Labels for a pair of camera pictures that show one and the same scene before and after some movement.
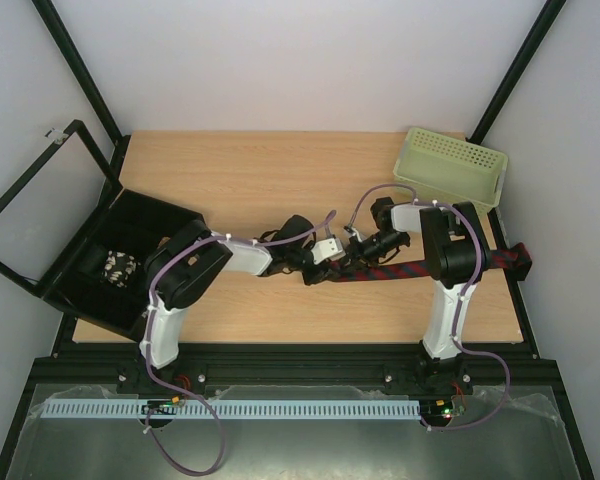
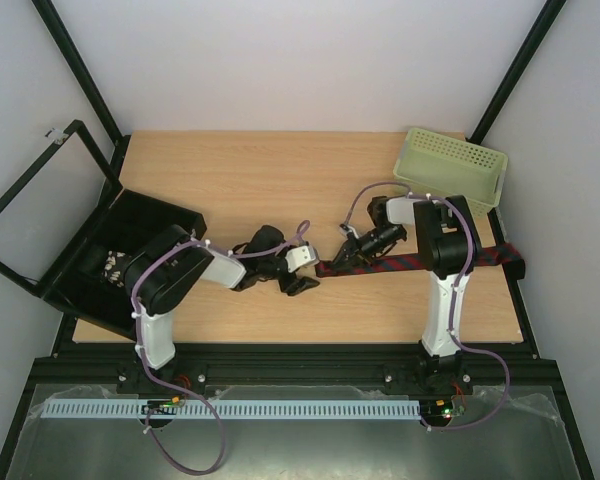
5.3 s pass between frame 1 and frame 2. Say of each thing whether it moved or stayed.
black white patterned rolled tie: stayed
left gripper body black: moved
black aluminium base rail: stayed
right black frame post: stayed
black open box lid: stayed
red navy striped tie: moved
